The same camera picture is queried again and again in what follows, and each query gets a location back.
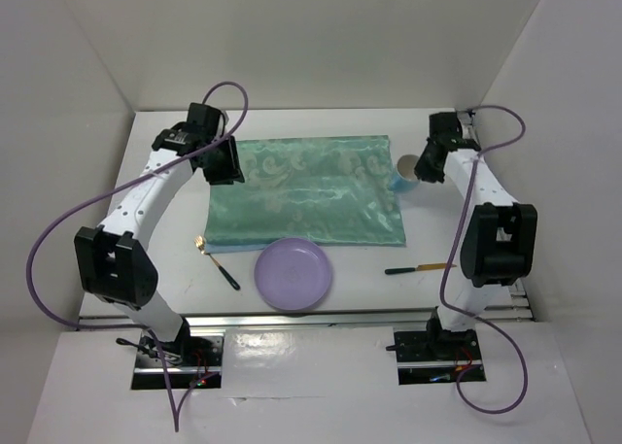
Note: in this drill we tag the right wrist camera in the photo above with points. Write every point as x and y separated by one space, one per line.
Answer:
445 124

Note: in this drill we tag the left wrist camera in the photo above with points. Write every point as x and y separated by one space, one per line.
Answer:
205 119

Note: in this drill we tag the gold fork green handle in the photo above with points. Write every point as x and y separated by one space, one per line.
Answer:
201 244

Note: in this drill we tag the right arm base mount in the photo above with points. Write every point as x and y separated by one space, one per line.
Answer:
423 362

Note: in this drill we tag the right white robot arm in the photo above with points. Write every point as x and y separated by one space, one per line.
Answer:
448 322

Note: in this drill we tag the teal satin placemat cloth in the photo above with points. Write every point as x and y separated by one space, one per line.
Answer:
330 190

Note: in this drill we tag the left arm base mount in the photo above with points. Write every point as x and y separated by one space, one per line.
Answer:
201 366

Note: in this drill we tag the light blue mug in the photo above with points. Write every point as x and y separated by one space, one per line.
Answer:
404 178

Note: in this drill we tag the gold knife green handle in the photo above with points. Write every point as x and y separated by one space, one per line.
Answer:
418 268

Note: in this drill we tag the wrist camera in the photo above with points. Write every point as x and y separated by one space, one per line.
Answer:
205 119
445 124

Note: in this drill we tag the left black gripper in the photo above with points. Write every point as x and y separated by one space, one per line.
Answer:
230 170

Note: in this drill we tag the purple plate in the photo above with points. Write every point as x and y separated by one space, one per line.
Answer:
293 274

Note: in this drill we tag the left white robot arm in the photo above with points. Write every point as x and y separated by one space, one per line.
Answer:
113 260

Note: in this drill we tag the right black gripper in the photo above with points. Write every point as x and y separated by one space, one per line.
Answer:
423 170

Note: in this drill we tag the aluminium frame rail front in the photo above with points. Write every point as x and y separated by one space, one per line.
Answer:
496 314

